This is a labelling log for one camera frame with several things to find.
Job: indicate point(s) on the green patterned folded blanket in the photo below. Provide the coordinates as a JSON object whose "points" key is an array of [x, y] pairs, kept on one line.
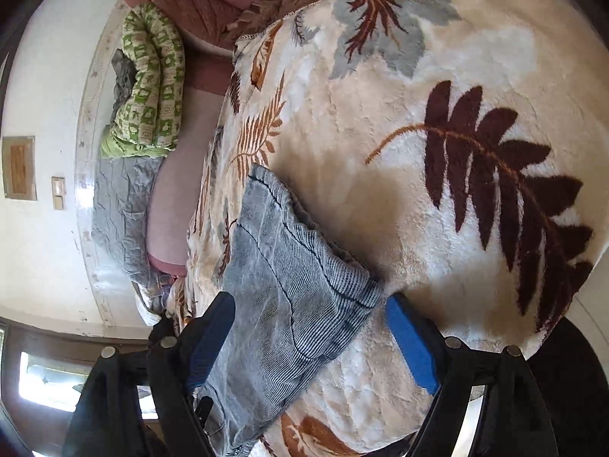
{"points": [[148, 123]]}

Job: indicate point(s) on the wooden wall switch plate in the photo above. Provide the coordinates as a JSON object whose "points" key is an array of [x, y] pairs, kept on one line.
{"points": [[18, 167]]}

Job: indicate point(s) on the grey denim pants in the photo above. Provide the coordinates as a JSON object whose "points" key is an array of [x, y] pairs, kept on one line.
{"points": [[299, 301]]}

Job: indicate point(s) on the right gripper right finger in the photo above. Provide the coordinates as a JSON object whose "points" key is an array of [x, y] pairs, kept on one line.
{"points": [[513, 420]]}

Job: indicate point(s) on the cream leaf-pattern blanket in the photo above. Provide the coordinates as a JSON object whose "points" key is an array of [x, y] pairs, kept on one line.
{"points": [[455, 149]]}

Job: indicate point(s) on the dark grey cloth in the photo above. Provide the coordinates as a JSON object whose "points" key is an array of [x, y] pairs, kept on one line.
{"points": [[125, 73]]}

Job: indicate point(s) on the window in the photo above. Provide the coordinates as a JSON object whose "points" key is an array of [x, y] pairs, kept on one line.
{"points": [[45, 368]]}

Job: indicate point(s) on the grey quilted blanket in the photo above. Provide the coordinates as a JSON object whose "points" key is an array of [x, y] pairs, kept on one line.
{"points": [[121, 201]]}

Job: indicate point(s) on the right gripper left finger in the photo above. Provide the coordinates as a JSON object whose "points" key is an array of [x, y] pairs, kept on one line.
{"points": [[108, 420]]}

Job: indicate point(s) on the small wall switch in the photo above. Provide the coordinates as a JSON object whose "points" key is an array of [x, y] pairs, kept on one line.
{"points": [[58, 193]]}

